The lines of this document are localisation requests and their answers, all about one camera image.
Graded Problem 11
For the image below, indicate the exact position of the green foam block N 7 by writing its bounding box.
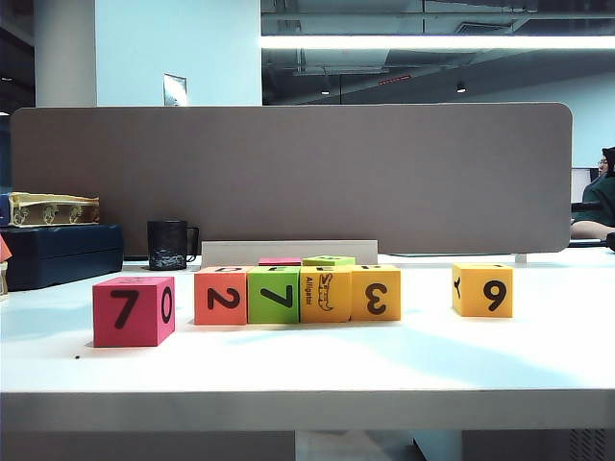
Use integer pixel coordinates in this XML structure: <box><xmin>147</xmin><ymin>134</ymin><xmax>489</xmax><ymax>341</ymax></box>
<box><xmin>302</xmin><ymin>255</ymin><xmax>357</xmax><ymax>268</ymax></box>

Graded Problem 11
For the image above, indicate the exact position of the black mug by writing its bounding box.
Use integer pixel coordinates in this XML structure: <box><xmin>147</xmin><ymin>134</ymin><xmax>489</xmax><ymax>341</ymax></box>
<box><xmin>146</xmin><ymin>220</ymin><xmax>200</xmax><ymax>271</ymax></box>

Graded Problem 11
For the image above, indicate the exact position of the yellow foam block Alligator 6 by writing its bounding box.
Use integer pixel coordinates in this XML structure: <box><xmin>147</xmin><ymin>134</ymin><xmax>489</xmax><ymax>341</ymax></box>
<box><xmin>299</xmin><ymin>266</ymin><xmax>353</xmax><ymax>324</ymax></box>

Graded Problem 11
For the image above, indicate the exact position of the framed wall sign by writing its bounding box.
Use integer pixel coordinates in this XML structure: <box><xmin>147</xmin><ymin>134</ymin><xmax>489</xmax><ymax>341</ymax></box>
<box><xmin>161</xmin><ymin>72</ymin><xmax>188</xmax><ymax>108</ymax></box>

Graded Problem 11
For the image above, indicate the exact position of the green foam block Duck 7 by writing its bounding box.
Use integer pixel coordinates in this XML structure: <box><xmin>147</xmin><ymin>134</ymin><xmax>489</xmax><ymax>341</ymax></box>
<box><xmin>247</xmin><ymin>266</ymin><xmax>302</xmax><ymax>326</ymax></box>

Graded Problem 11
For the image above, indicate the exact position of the dark blue hard case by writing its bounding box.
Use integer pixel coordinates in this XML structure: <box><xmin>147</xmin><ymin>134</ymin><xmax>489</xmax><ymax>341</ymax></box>
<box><xmin>0</xmin><ymin>223</ymin><xmax>125</xmax><ymax>293</ymax></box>

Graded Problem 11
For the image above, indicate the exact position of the dark grey vented cabinet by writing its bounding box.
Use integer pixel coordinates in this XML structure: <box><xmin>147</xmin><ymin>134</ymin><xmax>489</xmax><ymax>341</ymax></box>
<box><xmin>460</xmin><ymin>428</ymin><xmax>615</xmax><ymax>461</ymax></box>

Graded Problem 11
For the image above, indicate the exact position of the yellow foam block Y 9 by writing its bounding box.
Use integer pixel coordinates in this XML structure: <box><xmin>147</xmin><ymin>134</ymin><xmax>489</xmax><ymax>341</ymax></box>
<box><xmin>451</xmin><ymin>261</ymin><xmax>515</xmax><ymax>319</ymax></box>

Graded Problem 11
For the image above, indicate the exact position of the gold ornate gift box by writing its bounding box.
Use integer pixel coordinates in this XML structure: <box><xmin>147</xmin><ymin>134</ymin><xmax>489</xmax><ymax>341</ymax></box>
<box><xmin>8</xmin><ymin>191</ymin><xmax>101</xmax><ymax>228</ymax></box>

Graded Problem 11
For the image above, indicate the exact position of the orange foam block number 2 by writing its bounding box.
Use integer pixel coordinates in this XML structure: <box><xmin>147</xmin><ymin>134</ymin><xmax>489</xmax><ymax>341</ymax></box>
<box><xmin>193</xmin><ymin>265</ymin><xmax>250</xmax><ymax>327</ymax></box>

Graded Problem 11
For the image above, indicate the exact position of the brown grey desk divider panel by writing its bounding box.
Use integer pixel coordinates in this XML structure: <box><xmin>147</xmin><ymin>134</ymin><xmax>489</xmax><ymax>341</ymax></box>
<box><xmin>9</xmin><ymin>102</ymin><xmax>574</xmax><ymax>255</ymax></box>

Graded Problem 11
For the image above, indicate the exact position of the large pink block 7 0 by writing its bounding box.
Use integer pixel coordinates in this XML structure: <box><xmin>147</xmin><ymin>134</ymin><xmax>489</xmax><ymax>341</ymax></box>
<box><xmin>91</xmin><ymin>276</ymin><xmax>177</xmax><ymax>349</ymax></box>

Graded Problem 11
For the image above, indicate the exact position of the background computer monitor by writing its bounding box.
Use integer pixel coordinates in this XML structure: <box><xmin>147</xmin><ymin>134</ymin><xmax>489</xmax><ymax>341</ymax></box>
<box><xmin>571</xmin><ymin>167</ymin><xmax>593</xmax><ymax>205</ymax></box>

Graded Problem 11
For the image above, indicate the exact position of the yellow foam block 3 T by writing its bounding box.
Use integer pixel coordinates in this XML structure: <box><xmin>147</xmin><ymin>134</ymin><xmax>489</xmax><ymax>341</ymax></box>
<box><xmin>349</xmin><ymin>264</ymin><xmax>403</xmax><ymax>322</ymax></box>

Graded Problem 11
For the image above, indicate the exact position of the seated person in dark top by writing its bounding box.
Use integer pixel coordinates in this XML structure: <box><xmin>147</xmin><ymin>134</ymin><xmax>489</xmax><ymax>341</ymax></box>
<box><xmin>571</xmin><ymin>146</ymin><xmax>615</xmax><ymax>240</ymax></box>

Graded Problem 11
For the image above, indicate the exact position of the white round column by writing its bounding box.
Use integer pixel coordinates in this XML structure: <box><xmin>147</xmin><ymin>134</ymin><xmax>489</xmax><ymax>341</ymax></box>
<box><xmin>33</xmin><ymin>0</ymin><xmax>98</xmax><ymax>109</ymax></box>

